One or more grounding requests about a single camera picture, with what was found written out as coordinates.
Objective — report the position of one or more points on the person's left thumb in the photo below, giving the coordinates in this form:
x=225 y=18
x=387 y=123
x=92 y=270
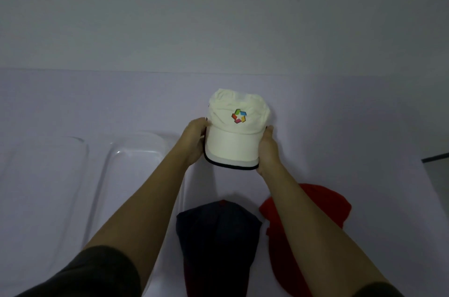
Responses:
x=204 y=122

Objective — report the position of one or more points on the clear plastic bin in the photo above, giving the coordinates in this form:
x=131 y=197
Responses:
x=133 y=181
x=38 y=195

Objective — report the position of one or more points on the dark navy cap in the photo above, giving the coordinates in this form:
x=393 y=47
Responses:
x=217 y=244

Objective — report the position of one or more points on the red cap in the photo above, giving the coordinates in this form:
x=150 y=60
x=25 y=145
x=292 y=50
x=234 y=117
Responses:
x=301 y=223

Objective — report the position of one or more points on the person's right thumb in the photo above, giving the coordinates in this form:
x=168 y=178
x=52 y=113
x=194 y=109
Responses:
x=269 y=133

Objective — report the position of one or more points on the person's right hand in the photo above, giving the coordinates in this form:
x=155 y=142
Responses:
x=268 y=153

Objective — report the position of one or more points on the white cap with colourful logo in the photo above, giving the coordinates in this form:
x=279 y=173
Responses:
x=235 y=128

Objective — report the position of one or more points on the person's left hand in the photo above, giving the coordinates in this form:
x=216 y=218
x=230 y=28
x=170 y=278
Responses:
x=192 y=142

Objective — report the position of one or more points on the person's right forearm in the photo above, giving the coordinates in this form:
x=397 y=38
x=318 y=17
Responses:
x=315 y=233

